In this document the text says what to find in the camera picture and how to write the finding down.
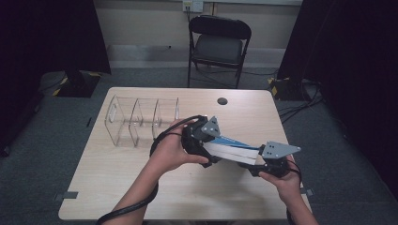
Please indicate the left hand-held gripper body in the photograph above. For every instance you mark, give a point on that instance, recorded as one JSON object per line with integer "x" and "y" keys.
{"x": 195, "y": 137}

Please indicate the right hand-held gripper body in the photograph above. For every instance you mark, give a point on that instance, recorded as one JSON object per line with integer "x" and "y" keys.
{"x": 277, "y": 154}

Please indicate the blue book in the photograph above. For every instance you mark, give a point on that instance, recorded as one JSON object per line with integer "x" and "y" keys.
{"x": 234, "y": 151}

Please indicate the clear acrylic file organizer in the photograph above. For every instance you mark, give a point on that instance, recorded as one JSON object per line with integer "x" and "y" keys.
{"x": 137, "y": 122}

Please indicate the person's left hand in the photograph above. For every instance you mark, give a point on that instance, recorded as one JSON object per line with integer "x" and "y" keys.
{"x": 172, "y": 153}

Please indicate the person's right hand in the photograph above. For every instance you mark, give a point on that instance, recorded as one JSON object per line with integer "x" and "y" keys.
{"x": 283, "y": 184}

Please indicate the dark table grommet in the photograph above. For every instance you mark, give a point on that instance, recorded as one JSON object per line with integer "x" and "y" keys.
{"x": 222, "y": 101}

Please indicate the black stand base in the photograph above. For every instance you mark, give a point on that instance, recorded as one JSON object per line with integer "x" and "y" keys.
{"x": 78, "y": 84}
{"x": 287, "y": 89}

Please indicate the black folding chair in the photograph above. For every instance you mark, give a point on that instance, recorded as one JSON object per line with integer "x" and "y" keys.
{"x": 219, "y": 47}

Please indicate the black curtain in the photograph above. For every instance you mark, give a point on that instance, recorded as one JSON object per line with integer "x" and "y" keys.
{"x": 353, "y": 62}
{"x": 37, "y": 47}

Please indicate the grey table bracket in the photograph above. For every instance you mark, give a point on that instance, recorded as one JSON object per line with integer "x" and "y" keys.
{"x": 308, "y": 191}
{"x": 66, "y": 195}

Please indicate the white wall outlet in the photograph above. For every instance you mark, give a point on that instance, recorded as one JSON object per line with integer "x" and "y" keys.
{"x": 193, "y": 5}

